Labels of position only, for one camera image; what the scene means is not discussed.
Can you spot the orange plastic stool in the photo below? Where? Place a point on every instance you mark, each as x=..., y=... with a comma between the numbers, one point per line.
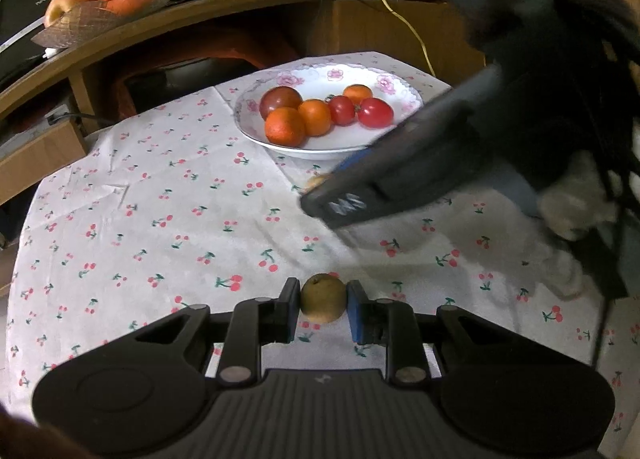
x=200, y=51

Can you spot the white floral plate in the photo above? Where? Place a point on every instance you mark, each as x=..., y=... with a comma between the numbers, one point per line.
x=320, y=144

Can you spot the dark red apple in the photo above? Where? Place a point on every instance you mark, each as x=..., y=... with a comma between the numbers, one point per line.
x=280, y=100

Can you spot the yellow red apple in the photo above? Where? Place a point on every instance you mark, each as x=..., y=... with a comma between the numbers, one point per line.
x=67, y=4

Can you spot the oval red tomato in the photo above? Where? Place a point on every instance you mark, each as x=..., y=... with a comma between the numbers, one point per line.
x=375, y=112

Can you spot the wooden television stand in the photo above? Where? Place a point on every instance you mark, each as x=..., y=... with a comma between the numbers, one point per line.
x=350, y=24

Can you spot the small round red tomato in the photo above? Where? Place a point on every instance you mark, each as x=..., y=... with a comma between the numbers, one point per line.
x=341, y=110

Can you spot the glass fruit bowl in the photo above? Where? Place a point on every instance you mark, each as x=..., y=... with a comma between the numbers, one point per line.
x=100, y=21

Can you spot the small orange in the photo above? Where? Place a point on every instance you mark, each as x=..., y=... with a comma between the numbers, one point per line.
x=316, y=117
x=358, y=93
x=285, y=126

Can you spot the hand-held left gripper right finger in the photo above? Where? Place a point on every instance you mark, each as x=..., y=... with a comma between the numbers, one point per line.
x=356, y=311

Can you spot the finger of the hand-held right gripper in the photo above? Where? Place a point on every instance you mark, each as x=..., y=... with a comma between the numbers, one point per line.
x=350, y=166

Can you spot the cherry print tablecloth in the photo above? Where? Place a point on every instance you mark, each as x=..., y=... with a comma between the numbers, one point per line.
x=175, y=249

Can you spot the brown longan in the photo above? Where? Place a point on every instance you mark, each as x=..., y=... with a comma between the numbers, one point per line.
x=323, y=298
x=316, y=184

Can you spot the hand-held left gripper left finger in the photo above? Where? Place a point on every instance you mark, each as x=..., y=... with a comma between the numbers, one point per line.
x=294, y=311

